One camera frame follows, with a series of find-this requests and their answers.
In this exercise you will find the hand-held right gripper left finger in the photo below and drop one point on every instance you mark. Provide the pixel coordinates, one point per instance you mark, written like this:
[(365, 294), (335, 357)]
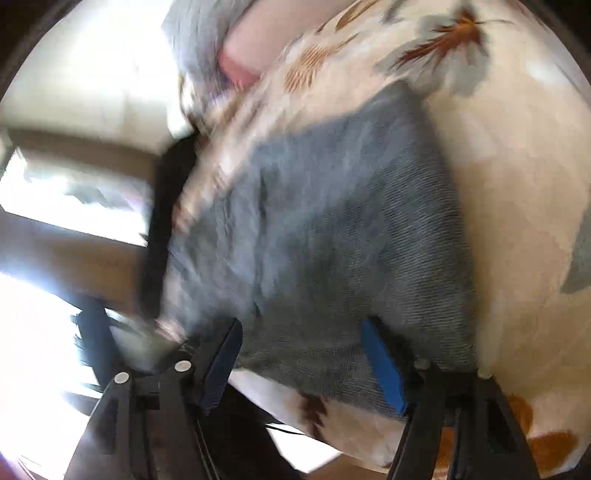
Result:
[(224, 364)]

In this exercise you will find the grey quilted blanket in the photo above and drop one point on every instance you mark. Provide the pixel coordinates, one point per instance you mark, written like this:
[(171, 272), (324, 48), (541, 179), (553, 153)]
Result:
[(198, 41)]

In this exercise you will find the pink sofa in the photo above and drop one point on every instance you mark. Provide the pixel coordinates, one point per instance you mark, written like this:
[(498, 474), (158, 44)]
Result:
[(258, 46)]

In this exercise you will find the wooden framed glass window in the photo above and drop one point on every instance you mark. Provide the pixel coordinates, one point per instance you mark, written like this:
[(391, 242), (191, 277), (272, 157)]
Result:
[(69, 194)]

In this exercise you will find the grey-blue denim pants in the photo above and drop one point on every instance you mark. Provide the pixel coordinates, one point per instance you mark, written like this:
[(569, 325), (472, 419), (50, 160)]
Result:
[(332, 240)]

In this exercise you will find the large black cloth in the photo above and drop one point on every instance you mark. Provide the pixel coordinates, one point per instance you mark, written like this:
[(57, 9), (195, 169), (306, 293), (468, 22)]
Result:
[(166, 221)]

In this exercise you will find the leaf print blanket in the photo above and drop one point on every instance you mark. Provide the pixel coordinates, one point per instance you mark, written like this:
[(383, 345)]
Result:
[(508, 184)]

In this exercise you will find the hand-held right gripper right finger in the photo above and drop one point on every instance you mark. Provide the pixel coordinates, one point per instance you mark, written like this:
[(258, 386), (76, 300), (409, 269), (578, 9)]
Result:
[(383, 364)]

